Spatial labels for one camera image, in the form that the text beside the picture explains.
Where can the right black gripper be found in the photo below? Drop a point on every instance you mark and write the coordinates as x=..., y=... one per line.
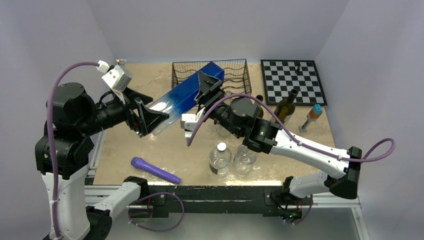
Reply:
x=207, y=84

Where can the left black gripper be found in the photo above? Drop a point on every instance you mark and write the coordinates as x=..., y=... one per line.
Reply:
x=150, y=118

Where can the blue square glass bottle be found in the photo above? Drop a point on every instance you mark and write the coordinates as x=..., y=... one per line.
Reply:
x=181, y=98

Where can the clear bottle white cap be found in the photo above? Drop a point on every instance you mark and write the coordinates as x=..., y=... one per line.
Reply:
x=244, y=159
x=220, y=159

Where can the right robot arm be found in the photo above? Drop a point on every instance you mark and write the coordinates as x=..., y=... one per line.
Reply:
x=338, y=170

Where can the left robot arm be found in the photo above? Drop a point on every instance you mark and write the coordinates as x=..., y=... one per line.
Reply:
x=63, y=159

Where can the clear empty glass bottle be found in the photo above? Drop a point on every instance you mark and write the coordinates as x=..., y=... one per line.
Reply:
x=221, y=131

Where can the olive green wine bottle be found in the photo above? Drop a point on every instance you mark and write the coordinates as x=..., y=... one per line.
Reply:
x=260, y=98

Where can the dark green wine bottle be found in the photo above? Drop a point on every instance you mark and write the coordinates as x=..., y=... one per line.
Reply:
x=285, y=108

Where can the purple flashlight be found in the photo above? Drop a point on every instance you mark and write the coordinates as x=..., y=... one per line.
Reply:
x=141, y=164

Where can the black white chessboard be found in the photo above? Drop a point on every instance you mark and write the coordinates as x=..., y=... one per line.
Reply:
x=279, y=78

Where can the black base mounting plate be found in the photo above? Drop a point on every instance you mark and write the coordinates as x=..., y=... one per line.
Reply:
x=268, y=201

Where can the black wire wine rack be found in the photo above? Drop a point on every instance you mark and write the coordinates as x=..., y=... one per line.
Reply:
x=236, y=79

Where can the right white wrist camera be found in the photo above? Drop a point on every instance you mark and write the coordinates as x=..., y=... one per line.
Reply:
x=189, y=121

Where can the aluminium frame rail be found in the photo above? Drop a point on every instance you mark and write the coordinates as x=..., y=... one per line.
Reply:
x=168, y=150

